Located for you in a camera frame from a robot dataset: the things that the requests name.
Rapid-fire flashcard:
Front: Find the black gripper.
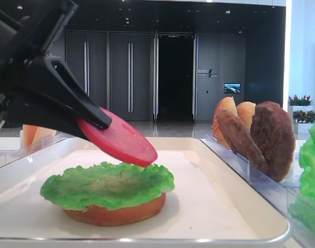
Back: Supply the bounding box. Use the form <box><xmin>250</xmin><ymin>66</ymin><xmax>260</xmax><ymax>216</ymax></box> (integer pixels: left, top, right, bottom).
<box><xmin>0</xmin><ymin>1</ymin><xmax>112</xmax><ymax>140</ymax></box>

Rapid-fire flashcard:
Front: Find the right orange cheese slice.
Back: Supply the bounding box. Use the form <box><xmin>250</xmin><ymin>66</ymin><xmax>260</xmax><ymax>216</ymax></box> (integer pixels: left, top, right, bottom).
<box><xmin>31</xmin><ymin>127</ymin><xmax>56</xmax><ymax>145</ymax></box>

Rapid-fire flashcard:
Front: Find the green lettuce leaf on tray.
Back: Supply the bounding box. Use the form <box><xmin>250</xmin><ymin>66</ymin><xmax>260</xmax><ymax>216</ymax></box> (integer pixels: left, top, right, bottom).
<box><xmin>40</xmin><ymin>162</ymin><xmax>175</xmax><ymax>210</ymax></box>

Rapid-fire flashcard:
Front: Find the bun bottom under lettuce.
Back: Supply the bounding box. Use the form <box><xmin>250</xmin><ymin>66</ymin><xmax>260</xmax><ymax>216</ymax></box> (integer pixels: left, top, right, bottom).
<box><xmin>65</xmin><ymin>193</ymin><xmax>166</xmax><ymax>227</ymax></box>

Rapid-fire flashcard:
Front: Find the left brown meat patty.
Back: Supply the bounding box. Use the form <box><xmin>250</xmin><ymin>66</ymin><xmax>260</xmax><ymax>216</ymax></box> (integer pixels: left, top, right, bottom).
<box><xmin>223</xmin><ymin>117</ymin><xmax>267</xmax><ymax>173</ymax></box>

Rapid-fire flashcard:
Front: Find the brown meat patty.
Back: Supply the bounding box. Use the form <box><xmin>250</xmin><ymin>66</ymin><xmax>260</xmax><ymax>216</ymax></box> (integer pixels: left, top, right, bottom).
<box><xmin>223</xmin><ymin>117</ymin><xmax>267</xmax><ymax>173</ymax></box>
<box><xmin>250</xmin><ymin>101</ymin><xmax>295</xmax><ymax>182</ymax></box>

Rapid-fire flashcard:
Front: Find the right brown meat patty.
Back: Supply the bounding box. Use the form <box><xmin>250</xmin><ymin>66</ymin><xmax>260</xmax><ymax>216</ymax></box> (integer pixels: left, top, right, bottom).
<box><xmin>250</xmin><ymin>101</ymin><xmax>295</xmax><ymax>182</ymax></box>

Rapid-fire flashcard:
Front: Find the green lettuce leaf in rack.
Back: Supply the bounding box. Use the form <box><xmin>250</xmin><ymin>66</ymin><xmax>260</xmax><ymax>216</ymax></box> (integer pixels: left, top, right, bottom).
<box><xmin>289</xmin><ymin>123</ymin><xmax>315</xmax><ymax>227</ymax></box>

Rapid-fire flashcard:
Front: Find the left clear acrylic rack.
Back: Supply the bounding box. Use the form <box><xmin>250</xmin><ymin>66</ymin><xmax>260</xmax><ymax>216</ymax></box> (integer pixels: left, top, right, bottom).
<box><xmin>0</xmin><ymin>134</ymin><xmax>66</xmax><ymax>168</ymax></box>

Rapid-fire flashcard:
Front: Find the clear acrylic rack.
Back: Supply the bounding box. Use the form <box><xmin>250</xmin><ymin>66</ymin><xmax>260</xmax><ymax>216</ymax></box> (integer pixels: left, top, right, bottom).
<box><xmin>202</xmin><ymin>135</ymin><xmax>315</xmax><ymax>247</ymax></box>
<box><xmin>0</xmin><ymin>134</ymin><xmax>66</xmax><ymax>168</ymax></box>

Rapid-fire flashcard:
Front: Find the left sesame bun half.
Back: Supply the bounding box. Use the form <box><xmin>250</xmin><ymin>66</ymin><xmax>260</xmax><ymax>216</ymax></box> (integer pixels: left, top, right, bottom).
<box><xmin>212</xmin><ymin>97</ymin><xmax>238</xmax><ymax>150</ymax></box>

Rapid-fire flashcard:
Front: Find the white rectangular tray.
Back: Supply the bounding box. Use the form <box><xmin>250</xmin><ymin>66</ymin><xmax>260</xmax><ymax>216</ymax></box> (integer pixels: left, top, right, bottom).
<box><xmin>0</xmin><ymin>138</ymin><xmax>292</xmax><ymax>247</ymax></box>

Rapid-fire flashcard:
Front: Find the right bun half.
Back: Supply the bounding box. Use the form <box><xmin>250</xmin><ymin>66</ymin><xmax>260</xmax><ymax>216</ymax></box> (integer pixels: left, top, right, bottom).
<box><xmin>236</xmin><ymin>101</ymin><xmax>256</xmax><ymax>130</ymax></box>

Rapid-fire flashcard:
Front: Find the flower planter box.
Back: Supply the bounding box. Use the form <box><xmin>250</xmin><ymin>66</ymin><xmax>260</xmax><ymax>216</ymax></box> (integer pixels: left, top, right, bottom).
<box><xmin>288</xmin><ymin>95</ymin><xmax>315</xmax><ymax>134</ymax></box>

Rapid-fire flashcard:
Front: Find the right clear acrylic rack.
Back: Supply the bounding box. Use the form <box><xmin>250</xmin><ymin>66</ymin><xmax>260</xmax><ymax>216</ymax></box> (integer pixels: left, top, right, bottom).
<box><xmin>202</xmin><ymin>135</ymin><xmax>315</xmax><ymax>247</ymax></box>

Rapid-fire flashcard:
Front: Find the wall display screen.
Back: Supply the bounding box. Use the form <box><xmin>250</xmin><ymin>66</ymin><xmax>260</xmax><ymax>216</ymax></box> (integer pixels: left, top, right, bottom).
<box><xmin>223</xmin><ymin>83</ymin><xmax>241</xmax><ymax>94</ymax></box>

